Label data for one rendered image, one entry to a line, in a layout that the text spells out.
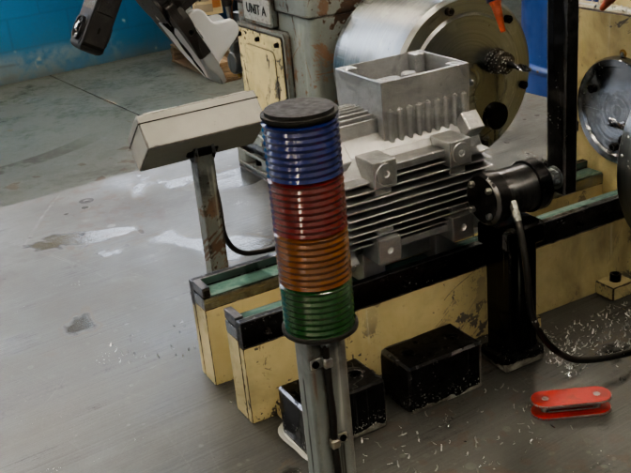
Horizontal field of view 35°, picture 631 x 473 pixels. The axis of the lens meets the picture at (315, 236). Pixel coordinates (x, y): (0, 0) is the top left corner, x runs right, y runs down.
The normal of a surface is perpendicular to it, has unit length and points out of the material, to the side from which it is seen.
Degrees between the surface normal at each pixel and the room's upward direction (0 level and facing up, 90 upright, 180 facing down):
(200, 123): 50
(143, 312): 0
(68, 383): 0
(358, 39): 62
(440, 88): 90
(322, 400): 90
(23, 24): 90
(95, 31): 88
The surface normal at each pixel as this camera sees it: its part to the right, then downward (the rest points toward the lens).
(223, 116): 0.32, -0.36
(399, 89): 0.49, 0.30
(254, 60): -0.87, 0.26
